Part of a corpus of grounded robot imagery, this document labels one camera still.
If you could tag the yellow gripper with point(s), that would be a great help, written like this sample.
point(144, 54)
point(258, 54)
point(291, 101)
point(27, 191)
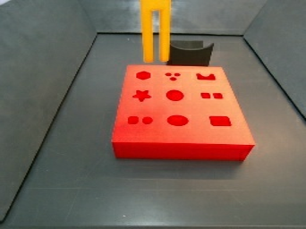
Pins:
point(155, 5)

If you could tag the black curved holder block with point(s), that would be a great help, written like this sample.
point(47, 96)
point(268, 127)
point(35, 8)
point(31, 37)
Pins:
point(190, 53)

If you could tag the red shape-sorter block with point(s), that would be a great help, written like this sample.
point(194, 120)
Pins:
point(179, 114)

